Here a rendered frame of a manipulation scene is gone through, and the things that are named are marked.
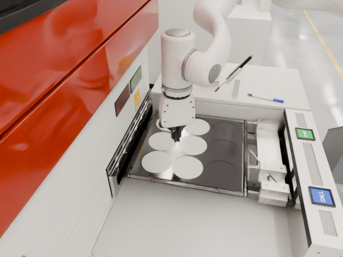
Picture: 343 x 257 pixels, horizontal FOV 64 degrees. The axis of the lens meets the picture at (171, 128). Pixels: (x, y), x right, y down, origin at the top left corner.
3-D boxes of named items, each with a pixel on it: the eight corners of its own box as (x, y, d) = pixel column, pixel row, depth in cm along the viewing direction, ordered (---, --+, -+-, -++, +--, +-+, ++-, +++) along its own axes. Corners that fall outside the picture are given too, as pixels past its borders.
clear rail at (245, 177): (242, 198, 80) (243, 195, 79) (243, 122, 108) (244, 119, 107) (247, 199, 79) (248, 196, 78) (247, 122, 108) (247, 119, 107)
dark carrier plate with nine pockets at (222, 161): (129, 174, 86) (129, 173, 86) (156, 112, 112) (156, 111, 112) (241, 193, 80) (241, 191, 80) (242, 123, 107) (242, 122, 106)
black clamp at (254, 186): (247, 190, 83) (248, 184, 81) (247, 184, 84) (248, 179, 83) (259, 192, 82) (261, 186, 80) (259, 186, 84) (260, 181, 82)
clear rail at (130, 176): (125, 178, 85) (125, 175, 85) (127, 175, 86) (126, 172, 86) (247, 199, 79) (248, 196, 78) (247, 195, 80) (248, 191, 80)
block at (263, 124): (256, 128, 106) (258, 122, 105) (255, 123, 109) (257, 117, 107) (277, 131, 105) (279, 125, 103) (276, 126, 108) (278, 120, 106)
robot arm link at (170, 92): (164, 91, 69) (164, 101, 71) (197, 86, 71) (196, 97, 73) (156, 76, 75) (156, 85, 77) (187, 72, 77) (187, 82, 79)
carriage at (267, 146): (258, 202, 83) (259, 196, 81) (254, 129, 111) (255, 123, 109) (285, 207, 82) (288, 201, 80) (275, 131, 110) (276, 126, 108)
